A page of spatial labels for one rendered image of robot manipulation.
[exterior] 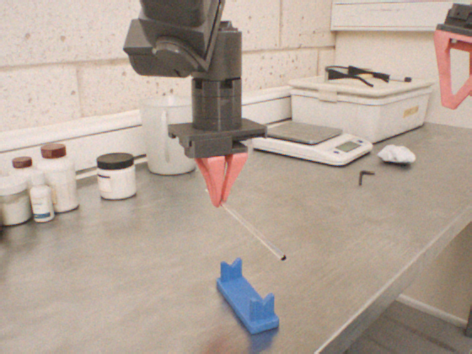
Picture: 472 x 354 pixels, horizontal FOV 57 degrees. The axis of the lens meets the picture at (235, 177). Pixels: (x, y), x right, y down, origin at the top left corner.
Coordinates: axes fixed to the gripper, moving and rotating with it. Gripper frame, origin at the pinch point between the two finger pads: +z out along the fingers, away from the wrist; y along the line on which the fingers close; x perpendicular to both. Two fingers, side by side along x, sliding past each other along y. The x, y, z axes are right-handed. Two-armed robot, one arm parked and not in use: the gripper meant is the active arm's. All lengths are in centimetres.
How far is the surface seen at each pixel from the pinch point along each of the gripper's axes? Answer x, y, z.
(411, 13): -60, -89, -24
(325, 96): -53, -54, -2
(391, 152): -25, -52, 7
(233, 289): 6.0, 0.8, 9.0
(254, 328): 12.9, 1.4, 9.3
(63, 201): -28.0, 16.8, 7.7
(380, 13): -70, -85, -25
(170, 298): 3.3, 7.5, 10.0
